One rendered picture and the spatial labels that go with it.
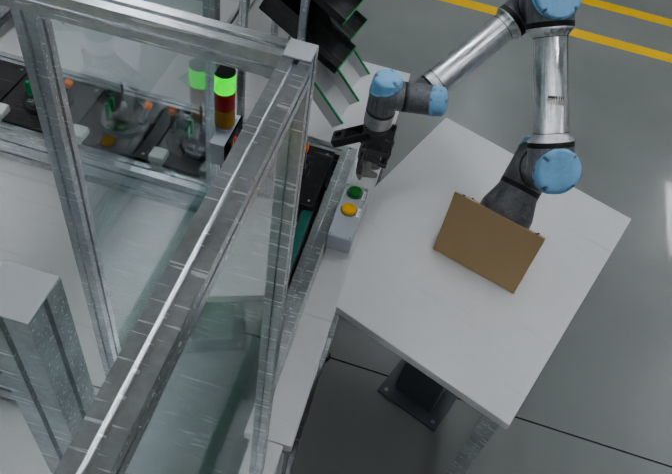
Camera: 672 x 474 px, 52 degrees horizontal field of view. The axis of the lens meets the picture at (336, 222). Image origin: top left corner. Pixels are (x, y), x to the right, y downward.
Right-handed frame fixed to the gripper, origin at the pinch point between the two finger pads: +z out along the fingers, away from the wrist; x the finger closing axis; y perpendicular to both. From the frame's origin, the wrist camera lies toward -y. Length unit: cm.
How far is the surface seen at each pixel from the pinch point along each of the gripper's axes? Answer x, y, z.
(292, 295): -40.1, -6.3, 7.5
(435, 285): -16.3, 29.4, 17.6
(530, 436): -6, 86, 103
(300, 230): -17.9, -10.7, 8.8
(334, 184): 1.2, -6.2, 7.4
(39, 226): -35, -80, 17
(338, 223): -12.8, -1.4, 7.5
